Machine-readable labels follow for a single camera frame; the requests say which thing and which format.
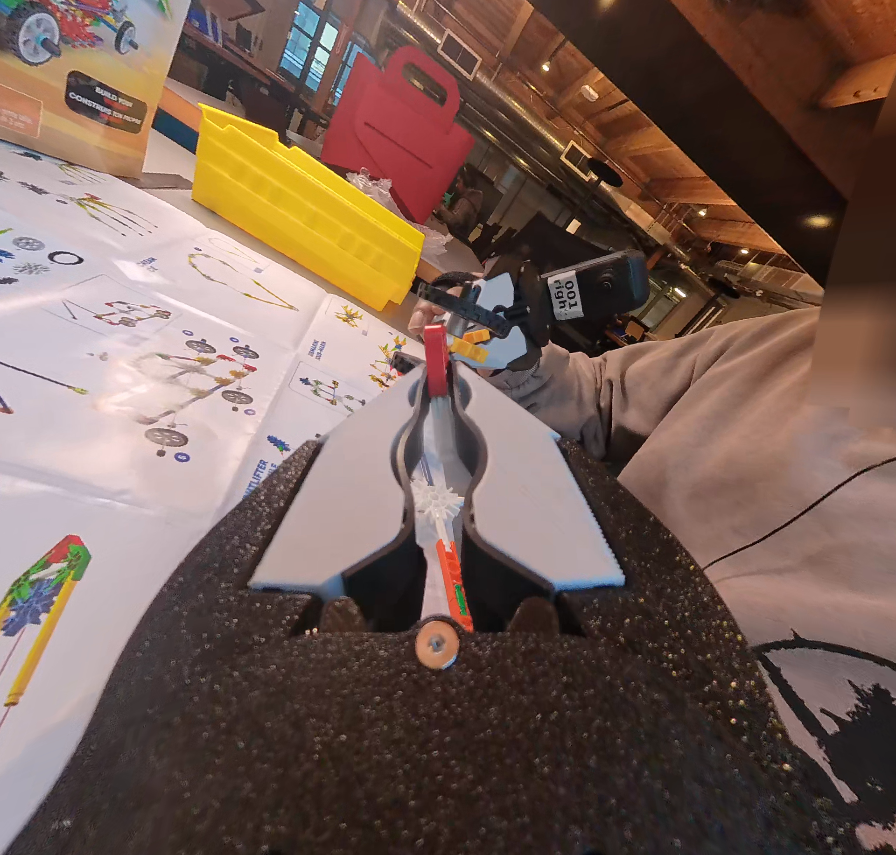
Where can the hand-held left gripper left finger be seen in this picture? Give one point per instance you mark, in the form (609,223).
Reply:
(329,519)

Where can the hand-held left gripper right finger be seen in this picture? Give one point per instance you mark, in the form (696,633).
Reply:
(546,519)

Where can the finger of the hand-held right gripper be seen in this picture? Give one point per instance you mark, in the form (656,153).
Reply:
(497,302)

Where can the detached toy model section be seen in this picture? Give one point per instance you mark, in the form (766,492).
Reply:
(437,358)

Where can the yellow plastic bin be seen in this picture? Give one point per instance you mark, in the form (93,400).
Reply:
(301,211)

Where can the person's right forearm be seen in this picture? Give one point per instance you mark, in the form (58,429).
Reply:
(672,379)

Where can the clear plastic bag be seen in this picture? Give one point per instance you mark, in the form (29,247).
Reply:
(378,190)

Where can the red box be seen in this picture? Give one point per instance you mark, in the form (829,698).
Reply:
(399,134)

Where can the person's upper body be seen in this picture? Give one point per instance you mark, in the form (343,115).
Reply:
(784,547)

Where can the white instruction sheet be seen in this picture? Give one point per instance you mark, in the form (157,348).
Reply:
(112,379)

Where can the toy packaging bag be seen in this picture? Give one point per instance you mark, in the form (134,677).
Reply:
(84,43)

